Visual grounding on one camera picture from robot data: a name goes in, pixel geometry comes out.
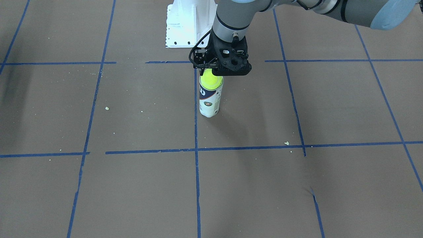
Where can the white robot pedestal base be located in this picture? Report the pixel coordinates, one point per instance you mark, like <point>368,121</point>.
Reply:
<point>188,21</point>

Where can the clear tennis ball can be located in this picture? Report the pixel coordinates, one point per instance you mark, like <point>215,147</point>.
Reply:
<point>209,101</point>

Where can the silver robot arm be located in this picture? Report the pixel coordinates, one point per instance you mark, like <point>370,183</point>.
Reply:
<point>233,17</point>

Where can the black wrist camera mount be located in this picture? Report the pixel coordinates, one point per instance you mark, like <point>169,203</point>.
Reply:
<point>237,64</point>

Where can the yellow tennis ball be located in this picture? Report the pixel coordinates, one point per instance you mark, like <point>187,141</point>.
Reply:
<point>209,81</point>

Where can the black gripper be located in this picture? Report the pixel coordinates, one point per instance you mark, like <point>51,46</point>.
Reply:
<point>199,56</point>

